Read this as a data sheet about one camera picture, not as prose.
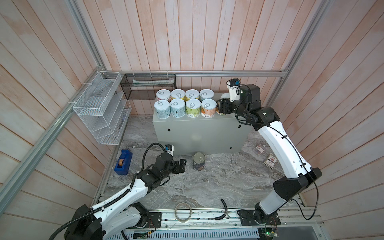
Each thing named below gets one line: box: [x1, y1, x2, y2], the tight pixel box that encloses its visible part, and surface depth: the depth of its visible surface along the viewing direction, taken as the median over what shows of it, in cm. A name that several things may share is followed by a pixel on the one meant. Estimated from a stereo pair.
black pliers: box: [215, 198, 232, 221], surface depth 78 cm
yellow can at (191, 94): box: [185, 89, 200, 102], surface depth 76 cm
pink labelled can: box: [156, 89, 171, 101], surface depth 76 cm
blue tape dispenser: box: [114, 149, 133, 175], surface depth 89 cm
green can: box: [185, 98, 202, 119], surface depth 71 cm
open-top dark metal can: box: [192, 152, 206, 172], surface depth 87 cm
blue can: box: [170, 98, 186, 118], surface depth 71 cm
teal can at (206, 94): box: [199, 88, 215, 102], surface depth 76 cm
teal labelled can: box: [154, 99, 171, 120], surface depth 71 cm
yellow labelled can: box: [170, 88, 186, 99], surface depth 76 cm
